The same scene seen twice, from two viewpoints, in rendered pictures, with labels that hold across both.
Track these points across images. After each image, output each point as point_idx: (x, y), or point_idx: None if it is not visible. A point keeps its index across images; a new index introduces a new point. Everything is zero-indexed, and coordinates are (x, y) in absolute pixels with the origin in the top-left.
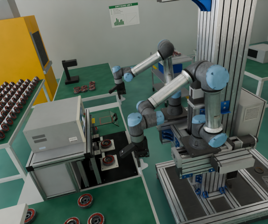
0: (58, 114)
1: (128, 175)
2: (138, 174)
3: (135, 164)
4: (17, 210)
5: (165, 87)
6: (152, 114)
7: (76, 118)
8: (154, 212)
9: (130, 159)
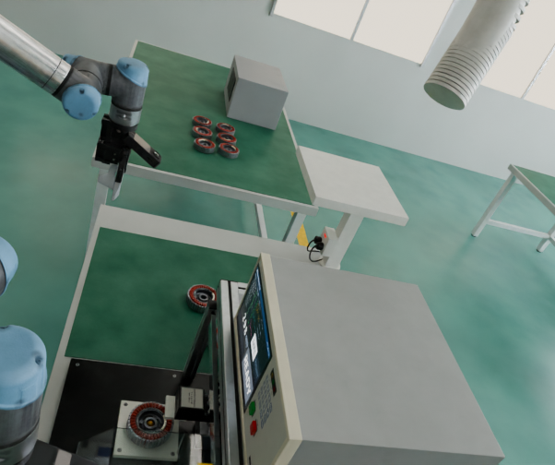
0: (344, 312)
1: (100, 362)
2: (66, 366)
3: (57, 403)
4: (323, 193)
5: (16, 26)
6: (88, 58)
7: (269, 260)
8: (83, 277)
9: (69, 416)
